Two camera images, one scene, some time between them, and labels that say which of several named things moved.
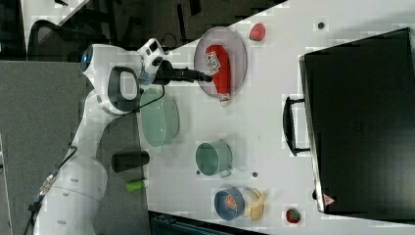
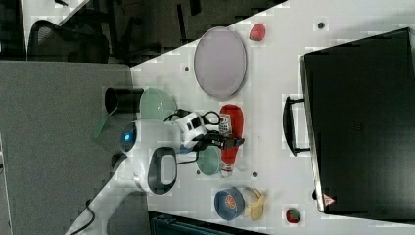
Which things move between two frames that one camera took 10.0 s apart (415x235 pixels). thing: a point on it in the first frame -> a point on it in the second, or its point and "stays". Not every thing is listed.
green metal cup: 214,158 stays
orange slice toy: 230,201 stays
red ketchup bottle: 218,64 -> 231,123
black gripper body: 166,73 -> 210,138
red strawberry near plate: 257,32 stays
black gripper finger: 205,77 -> 238,142
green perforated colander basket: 160,117 stays
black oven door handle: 289,127 stays
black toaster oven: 359,99 stays
